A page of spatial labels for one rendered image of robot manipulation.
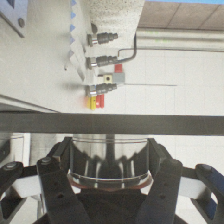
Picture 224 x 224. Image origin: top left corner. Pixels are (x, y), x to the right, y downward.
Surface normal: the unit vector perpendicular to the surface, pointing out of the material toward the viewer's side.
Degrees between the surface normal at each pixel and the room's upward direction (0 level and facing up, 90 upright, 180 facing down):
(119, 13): 0
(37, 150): 90
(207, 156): 90
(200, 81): 90
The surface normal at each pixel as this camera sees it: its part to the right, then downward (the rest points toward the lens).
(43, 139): -0.02, -0.09
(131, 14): -0.02, 1.00
